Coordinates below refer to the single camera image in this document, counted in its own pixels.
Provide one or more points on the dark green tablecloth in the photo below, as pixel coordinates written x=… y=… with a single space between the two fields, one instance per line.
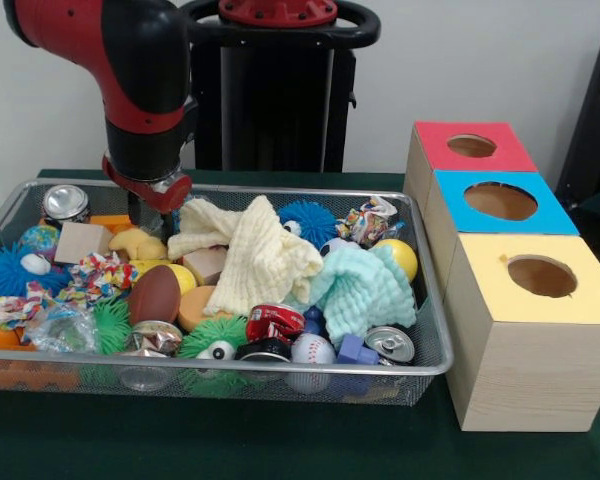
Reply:
x=230 y=440

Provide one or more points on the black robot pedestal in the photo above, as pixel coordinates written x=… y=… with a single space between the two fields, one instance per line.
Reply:
x=280 y=100

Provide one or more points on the small baseball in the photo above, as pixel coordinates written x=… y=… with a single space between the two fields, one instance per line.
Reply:
x=312 y=348

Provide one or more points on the green spiky ball with eye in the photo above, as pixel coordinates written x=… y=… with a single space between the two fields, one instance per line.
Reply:
x=215 y=330

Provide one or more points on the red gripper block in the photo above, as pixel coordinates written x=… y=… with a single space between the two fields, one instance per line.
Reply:
x=177 y=200

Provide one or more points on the wooden three-hole box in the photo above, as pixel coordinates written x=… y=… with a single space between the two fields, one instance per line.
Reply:
x=530 y=370

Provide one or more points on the black upright panel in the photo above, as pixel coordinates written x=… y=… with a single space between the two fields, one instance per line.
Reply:
x=595 y=125

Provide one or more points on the mint green cloth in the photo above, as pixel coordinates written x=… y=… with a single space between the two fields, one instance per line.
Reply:
x=365 y=295

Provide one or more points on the blue spiky ball with eyes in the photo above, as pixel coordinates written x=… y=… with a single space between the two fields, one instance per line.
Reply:
x=5 y=272
x=312 y=217

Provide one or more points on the shallow clear mesh bin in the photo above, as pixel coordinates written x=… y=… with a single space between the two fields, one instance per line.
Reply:
x=430 y=320

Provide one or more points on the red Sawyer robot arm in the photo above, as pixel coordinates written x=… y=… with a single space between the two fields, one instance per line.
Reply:
x=80 y=30

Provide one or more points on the silver drink can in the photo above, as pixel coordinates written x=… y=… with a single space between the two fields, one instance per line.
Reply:
x=66 y=201

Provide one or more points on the cream yellow cloth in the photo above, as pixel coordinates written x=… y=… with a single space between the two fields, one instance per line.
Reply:
x=260 y=250

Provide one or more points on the yellow ball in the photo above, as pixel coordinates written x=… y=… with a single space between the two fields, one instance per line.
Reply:
x=400 y=257

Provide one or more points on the brown toy football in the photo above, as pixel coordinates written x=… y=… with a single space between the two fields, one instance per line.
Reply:
x=152 y=295

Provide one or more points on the orange foam disc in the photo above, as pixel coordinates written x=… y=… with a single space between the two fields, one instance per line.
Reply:
x=195 y=307

